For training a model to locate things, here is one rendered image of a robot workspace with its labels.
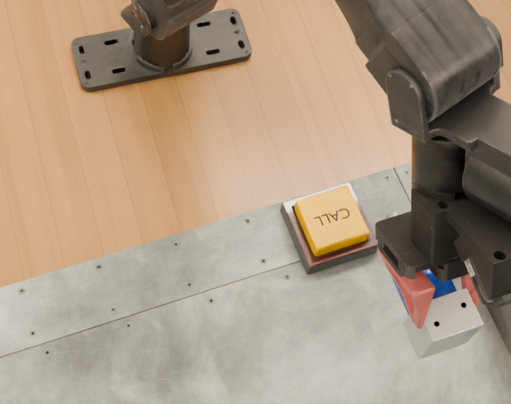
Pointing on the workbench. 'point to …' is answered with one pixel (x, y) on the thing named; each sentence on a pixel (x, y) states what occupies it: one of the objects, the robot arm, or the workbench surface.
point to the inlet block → (443, 318)
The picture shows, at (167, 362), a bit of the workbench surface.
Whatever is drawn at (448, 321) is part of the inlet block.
